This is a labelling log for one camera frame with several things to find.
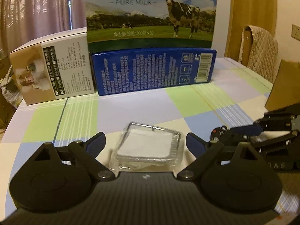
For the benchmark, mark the open cardboard box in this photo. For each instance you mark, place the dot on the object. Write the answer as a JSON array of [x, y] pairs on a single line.
[[285, 91]]

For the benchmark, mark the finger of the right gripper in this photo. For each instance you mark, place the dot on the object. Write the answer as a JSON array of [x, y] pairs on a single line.
[[240, 134]]

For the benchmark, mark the pink curtain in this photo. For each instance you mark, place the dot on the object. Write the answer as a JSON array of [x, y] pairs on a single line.
[[25, 20]]

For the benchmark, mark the clear plastic packaged square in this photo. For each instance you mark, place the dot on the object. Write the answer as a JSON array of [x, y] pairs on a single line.
[[147, 148]]

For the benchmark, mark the blue flat box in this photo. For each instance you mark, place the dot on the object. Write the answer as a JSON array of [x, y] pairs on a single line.
[[133, 70]]

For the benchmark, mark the wall socket plate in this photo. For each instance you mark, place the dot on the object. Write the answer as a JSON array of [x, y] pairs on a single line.
[[295, 32]]

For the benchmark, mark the small black toy car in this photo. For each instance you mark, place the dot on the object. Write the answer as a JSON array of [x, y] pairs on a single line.
[[218, 132]]

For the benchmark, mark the quilted beige chair cover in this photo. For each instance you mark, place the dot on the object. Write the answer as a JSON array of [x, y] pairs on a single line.
[[259, 51]]

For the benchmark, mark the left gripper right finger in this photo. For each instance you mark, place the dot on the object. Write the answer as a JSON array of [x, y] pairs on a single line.
[[205, 154]]

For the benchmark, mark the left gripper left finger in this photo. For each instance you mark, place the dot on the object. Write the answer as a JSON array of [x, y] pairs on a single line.
[[85, 156]]

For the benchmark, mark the wooden door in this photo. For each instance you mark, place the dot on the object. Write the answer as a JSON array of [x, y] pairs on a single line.
[[261, 13]]

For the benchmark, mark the checked tablecloth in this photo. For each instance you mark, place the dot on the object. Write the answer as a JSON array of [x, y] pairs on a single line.
[[235, 96]]

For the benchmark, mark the white beige product box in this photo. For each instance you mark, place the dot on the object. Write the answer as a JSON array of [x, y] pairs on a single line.
[[53, 67]]

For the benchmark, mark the pure milk carton box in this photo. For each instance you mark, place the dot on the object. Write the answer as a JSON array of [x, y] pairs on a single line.
[[129, 24]]

